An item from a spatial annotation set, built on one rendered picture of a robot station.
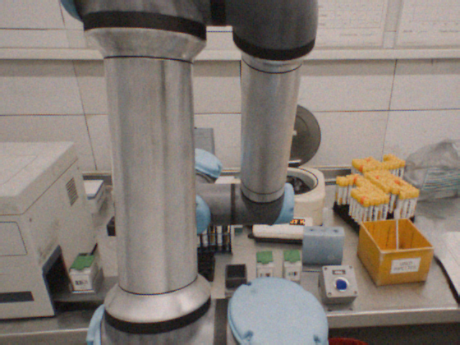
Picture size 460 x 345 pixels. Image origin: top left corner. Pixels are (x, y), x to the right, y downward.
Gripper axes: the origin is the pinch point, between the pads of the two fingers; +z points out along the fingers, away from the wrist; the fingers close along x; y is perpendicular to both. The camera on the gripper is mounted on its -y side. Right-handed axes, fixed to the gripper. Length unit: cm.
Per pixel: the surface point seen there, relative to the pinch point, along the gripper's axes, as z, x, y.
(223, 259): -6.1, 12.7, 20.1
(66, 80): -14, 60, -41
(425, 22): -86, 59, 50
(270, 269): -16.0, 1.7, 27.9
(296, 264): -19.8, 2.0, 32.6
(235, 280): -10.6, 0.4, 21.4
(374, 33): -76, 59, 37
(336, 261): -22.5, 6.8, 43.8
